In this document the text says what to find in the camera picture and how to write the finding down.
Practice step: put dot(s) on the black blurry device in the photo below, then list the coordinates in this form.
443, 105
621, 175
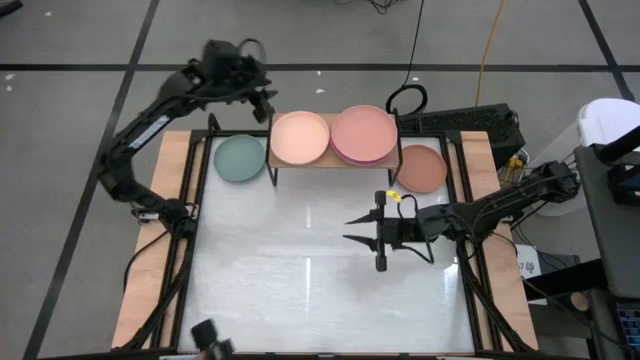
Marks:
207, 337

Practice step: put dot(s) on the teal plate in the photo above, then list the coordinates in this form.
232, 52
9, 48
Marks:
240, 157

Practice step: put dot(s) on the yellow connector plug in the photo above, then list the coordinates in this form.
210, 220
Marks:
511, 167

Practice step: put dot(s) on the peach orange plate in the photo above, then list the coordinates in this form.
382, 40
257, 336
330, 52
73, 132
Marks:
300, 137

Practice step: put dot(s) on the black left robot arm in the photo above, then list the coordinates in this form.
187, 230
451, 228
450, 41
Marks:
125, 170

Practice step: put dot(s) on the black floor object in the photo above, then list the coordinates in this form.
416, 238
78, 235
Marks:
9, 6

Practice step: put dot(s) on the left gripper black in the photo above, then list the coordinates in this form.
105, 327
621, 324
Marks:
255, 80

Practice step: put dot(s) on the terracotta plate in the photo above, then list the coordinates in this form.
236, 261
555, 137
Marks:
422, 167

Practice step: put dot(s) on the salmon pink plate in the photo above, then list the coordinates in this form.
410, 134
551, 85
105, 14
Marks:
364, 132

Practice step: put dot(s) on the yellow tape tag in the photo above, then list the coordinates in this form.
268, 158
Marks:
394, 196

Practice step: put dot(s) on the white paper label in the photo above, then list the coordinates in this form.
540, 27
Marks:
529, 262

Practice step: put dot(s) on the black keyboard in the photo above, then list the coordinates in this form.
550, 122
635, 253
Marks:
629, 325

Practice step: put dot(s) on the wooden shelf with black legs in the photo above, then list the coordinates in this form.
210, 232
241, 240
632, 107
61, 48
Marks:
330, 119

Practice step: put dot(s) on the grey desk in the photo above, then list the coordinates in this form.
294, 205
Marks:
602, 325
620, 240

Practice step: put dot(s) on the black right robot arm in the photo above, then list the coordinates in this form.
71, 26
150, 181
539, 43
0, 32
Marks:
500, 205

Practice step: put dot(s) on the black computer box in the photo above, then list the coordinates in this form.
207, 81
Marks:
465, 125

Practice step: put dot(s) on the black box device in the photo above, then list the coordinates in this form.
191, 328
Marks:
625, 185

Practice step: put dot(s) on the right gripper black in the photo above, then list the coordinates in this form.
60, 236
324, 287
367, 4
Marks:
400, 232

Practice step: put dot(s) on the magenta plate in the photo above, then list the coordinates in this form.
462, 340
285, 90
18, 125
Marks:
360, 163

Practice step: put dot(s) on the small tan round object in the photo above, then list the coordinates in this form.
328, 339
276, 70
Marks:
580, 301

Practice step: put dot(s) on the black metal frame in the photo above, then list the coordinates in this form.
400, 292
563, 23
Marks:
199, 135

